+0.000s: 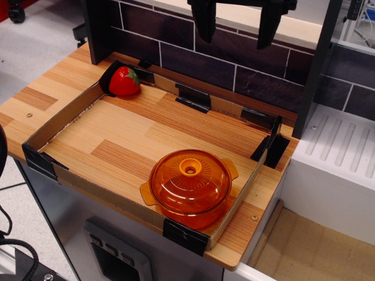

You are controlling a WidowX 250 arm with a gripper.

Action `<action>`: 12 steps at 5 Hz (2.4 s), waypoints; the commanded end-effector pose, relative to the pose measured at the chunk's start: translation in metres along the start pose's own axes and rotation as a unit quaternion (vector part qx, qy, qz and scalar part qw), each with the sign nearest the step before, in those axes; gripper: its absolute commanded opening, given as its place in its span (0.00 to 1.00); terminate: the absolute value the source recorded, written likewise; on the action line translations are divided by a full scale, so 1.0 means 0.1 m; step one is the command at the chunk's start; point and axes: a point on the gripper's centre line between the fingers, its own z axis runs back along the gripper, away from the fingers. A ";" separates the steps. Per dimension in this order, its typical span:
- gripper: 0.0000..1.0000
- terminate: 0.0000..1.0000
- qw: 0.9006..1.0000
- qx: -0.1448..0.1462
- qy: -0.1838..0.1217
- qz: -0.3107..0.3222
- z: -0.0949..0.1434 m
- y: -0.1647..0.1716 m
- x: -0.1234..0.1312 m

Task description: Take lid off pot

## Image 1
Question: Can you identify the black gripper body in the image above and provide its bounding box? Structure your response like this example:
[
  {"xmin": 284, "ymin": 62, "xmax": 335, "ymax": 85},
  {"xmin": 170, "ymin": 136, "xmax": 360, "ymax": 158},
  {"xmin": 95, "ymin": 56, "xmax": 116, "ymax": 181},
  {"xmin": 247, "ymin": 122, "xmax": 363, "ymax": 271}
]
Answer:
[{"xmin": 187, "ymin": 0, "xmax": 298, "ymax": 11}]

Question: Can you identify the dark grey shelf post right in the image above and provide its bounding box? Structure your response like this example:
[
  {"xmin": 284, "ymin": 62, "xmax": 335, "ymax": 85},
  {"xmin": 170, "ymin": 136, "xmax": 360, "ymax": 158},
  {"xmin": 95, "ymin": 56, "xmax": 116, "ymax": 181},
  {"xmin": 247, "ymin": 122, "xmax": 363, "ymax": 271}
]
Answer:
[{"xmin": 292, "ymin": 1, "xmax": 342, "ymax": 139}]

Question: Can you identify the orange transparent pot lid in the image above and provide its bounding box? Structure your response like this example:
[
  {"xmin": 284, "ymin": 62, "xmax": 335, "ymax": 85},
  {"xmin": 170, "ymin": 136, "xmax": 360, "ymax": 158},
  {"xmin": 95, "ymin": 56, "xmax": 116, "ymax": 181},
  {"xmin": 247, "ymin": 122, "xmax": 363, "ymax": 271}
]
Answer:
[{"xmin": 149, "ymin": 149, "xmax": 238, "ymax": 214}]

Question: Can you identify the dark grey shelf post left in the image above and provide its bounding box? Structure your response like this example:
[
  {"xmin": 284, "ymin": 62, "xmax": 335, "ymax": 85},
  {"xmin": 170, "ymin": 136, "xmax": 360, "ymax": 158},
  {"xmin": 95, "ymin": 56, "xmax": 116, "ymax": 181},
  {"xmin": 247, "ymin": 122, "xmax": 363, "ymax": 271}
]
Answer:
[{"xmin": 81, "ymin": 0, "xmax": 114, "ymax": 65}]

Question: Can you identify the red toy strawberry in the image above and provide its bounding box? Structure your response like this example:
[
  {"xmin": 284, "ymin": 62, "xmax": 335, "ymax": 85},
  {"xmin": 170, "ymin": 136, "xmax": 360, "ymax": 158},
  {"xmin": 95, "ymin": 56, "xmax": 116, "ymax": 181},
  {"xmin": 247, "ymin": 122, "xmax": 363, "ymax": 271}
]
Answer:
[{"xmin": 108, "ymin": 66, "xmax": 141, "ymax": 96}]

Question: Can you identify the black caster wheel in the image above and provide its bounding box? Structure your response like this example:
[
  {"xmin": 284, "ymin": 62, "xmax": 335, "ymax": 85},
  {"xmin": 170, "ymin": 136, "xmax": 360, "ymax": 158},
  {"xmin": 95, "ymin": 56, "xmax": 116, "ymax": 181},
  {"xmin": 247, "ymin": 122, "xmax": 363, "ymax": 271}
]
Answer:
[{"xmin": 8, "ymin": 5, "xmax": 25, "ymax": 23}]

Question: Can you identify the cardboard fence with black tape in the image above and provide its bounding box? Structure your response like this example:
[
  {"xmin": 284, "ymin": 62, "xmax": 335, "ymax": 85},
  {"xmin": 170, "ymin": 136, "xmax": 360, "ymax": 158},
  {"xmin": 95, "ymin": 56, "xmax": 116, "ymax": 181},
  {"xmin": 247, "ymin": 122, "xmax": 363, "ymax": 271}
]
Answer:
[{"xmin": 22, "ymin": 61, "xmax": 297, "ymax": 255}]

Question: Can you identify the white toy sink drainboard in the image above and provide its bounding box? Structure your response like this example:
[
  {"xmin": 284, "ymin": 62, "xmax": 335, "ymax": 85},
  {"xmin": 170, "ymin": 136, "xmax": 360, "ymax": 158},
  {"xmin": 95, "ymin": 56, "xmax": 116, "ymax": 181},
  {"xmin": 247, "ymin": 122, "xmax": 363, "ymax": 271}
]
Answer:
[{"xmin": 281, "ymin": 105, "xmax": 374, "ymax": 245}]

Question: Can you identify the dark grey shelf post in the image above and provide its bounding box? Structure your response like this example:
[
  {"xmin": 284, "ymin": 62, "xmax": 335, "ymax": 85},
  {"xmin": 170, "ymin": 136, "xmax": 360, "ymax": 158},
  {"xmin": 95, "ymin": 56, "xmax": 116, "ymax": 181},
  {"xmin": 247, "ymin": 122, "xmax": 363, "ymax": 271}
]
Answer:
[
  {"xmin": 81, "ymin": 0, "xmax": 114, "ymax": 65},
  {"xmin": 292, "ymin": 1, "xmax": 342, "ymax": 139}
]

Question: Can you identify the orange transparent pot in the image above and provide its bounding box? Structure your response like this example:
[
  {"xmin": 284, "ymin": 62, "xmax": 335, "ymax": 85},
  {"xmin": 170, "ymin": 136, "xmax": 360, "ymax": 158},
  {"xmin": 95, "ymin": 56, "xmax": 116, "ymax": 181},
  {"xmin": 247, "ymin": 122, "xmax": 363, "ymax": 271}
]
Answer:
[{"xmin": 139, "ymin": 158, "xmax": 240, "ymax": 231}]

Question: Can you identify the black braided cable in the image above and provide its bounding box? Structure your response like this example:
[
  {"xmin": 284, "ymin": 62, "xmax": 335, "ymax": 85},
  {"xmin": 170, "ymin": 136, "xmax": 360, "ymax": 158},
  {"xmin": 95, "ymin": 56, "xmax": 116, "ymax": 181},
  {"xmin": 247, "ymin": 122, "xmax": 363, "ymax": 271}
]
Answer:
[{"xmin": 0, "ymin": 204, "xmax": 40, "ymax": 281}]

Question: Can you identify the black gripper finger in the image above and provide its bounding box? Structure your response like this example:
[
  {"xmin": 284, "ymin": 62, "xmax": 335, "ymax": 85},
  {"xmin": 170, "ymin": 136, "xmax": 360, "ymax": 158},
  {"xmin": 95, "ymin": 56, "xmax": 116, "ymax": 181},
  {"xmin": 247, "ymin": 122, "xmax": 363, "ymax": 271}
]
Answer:
[
  {"xmin": 257, "ymin": 6, "xmax": 282, "ymax": 49},
  {"xmin": 190, "ymin": 3, "xmax": 216, "ymax": 43}
]

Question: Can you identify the light wooden shelf board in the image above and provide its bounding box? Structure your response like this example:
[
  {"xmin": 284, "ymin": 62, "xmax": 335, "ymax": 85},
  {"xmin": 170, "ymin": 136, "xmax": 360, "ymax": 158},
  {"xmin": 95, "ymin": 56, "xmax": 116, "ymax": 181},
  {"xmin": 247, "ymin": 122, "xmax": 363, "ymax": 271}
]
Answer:
[{"xmin": 152, "ymin": 1, "xmax": 322, "ymax": 50}]

